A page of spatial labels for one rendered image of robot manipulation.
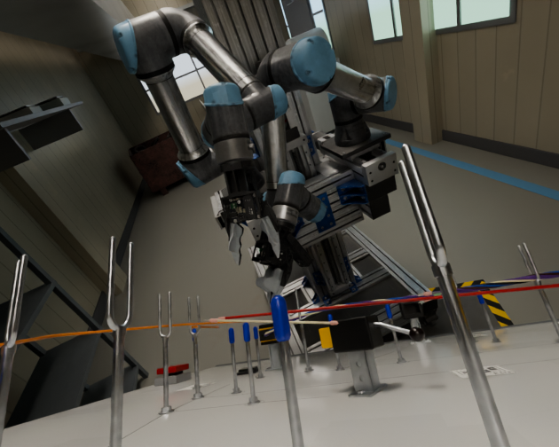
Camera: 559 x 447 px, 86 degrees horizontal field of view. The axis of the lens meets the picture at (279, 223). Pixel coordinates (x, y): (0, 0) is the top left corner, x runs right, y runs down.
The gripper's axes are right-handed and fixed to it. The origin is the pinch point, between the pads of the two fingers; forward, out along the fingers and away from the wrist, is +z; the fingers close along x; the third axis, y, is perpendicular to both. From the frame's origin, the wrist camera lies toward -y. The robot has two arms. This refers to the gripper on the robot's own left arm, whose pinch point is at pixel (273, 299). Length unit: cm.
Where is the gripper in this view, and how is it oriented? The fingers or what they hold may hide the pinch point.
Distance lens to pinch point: 80.6
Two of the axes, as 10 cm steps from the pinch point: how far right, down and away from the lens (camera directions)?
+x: 5.8, -1.2, -8.1
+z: -2.0, 9.4, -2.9
